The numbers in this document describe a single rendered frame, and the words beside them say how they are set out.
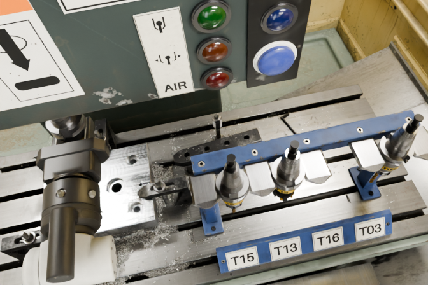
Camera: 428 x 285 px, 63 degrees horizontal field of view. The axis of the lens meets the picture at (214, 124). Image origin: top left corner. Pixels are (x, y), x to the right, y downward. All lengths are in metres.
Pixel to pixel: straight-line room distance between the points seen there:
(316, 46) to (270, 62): 1.55
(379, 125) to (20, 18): 0.68
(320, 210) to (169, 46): 0.83
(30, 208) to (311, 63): 1.29
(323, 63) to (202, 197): 1.20
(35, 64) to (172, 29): 0.10
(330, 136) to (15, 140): 1.38
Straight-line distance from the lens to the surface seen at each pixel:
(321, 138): 0.74
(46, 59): 0.27
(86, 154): 0.63
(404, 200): 1.11
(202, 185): 0.69
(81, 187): 0.60
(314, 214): 1.02
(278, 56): 0.28
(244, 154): 0.70
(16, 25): 0.25
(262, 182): 0.69
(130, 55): 0.26
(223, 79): 0.29
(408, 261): 1.23
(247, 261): 0.94
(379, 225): 1.01
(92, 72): 0.28
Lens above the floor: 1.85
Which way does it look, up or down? 57 degrees down
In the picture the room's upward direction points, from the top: 7 degrees counter-clockwise
